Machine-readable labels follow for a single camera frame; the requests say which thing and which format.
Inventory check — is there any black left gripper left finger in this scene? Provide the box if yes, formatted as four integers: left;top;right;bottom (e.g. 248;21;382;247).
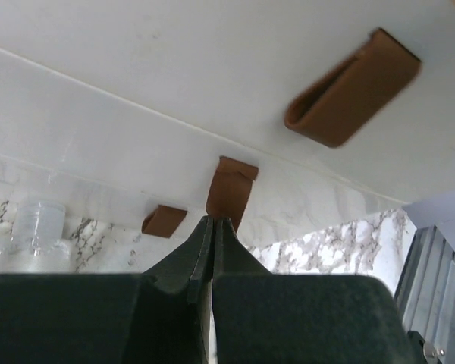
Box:
0;217;215;363

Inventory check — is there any black front mounting rail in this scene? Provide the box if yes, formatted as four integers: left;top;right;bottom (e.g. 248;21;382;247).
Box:
395;226;455;363

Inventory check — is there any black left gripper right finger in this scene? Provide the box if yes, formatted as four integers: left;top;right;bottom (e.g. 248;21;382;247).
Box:
212;219;413;363

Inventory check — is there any white pull-out drawer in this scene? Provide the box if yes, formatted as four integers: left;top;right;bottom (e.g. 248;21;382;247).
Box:
0;1;455;202
0;49;398;246

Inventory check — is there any clear blue small container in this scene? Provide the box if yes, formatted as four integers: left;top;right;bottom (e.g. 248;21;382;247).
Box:
0;200;74;274

